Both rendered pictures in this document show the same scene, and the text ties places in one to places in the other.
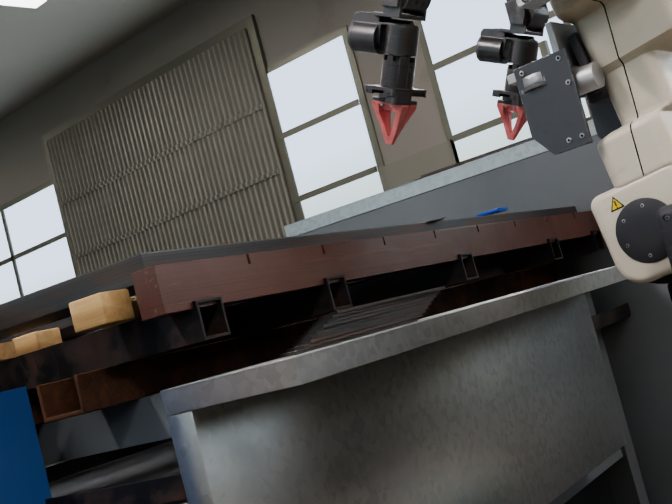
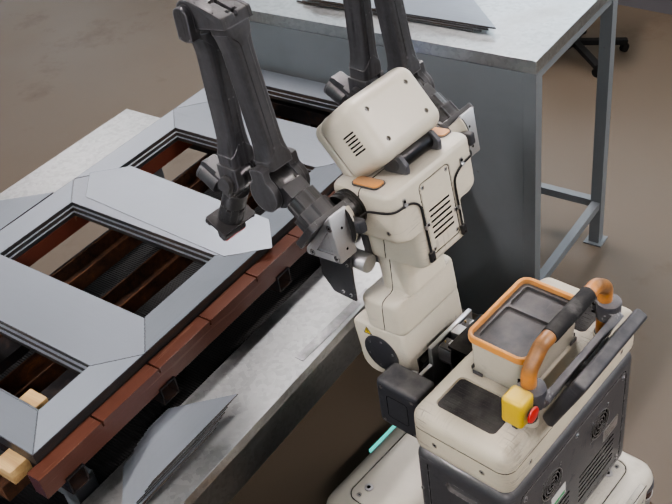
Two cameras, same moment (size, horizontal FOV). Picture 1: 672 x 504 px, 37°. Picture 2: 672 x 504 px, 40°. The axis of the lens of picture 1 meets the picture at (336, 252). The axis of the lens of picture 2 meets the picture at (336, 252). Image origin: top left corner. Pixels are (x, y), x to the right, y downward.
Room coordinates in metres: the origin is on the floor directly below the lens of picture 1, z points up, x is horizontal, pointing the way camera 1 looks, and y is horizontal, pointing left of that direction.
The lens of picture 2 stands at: (0.04, -0.63, 2.27)
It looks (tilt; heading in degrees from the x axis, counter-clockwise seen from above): 38 degrees down; 8
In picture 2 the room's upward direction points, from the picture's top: 9 degrees counter-clockwise
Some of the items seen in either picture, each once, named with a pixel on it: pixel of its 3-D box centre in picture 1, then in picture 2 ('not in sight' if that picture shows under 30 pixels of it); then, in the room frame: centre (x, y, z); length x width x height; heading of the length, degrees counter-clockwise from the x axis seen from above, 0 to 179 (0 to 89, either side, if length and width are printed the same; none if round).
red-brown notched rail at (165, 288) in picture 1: (451, 245); (274, 263); (1.88, -0.21, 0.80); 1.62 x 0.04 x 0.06; 147
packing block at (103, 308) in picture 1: (101, 310); (13, 465); (1.26, 0.30, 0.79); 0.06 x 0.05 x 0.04; 57
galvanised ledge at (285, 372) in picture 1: (480, 312); (271, 363); (1.65, -0.20, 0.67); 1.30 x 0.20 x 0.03; 147
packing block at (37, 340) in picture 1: (38, 345); not in sight; (1.60, 0.50, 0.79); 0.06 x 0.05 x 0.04; 57
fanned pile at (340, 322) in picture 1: (344, 325); (163, 447); (1.37, 0.01, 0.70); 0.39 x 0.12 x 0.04; 147
